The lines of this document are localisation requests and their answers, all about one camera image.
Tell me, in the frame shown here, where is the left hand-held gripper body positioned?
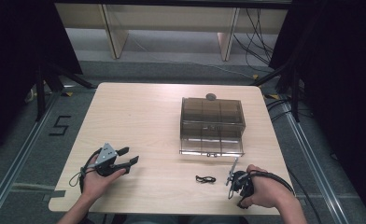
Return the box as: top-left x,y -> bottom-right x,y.
94,142 -> 131,178

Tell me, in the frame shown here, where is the right hand-held gripper black cable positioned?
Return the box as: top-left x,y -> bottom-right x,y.
236,170 -> 323,224

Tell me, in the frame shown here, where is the person's right hand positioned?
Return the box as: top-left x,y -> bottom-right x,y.
240,164 -> 295,209

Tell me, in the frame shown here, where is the left hand-held gripper black cable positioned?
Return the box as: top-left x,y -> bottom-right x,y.
68,148 -> 102,194

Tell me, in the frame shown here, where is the black curtain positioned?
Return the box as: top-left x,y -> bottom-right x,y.
0,0 -> 84,160
268,0 -> 366,222

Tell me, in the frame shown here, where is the small black cord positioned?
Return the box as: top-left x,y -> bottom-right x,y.
195,175 -> 218,184

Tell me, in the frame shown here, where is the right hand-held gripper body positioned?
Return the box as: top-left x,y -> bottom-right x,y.
225,156 -> 256,198

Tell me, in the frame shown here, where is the metal floor rail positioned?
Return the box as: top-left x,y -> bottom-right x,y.
280,101 -> 351,224
0,92 -> 62,224

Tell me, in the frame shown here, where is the person's lap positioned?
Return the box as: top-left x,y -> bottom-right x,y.
110,214 -> 249,224

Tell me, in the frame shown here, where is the person's left hand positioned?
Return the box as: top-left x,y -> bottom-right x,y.
81,154 -> 127,201

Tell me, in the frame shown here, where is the light wooden shelf unit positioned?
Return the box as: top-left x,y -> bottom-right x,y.
54,2 -> 289,63

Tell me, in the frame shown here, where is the hand-held gripper black cable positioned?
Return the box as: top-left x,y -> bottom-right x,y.
236,170 -> 323,224
68,148 -> 102,194

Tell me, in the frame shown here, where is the black floor cables bundle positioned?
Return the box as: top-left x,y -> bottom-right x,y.
232,8 -> 276,75

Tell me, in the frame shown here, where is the black metal stand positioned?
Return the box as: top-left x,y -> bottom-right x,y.
34,61 -> 96,123
249,60 -> 301,123

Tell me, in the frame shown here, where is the transparent brown compartment box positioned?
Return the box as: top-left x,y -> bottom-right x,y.
178,96 -> 246,158

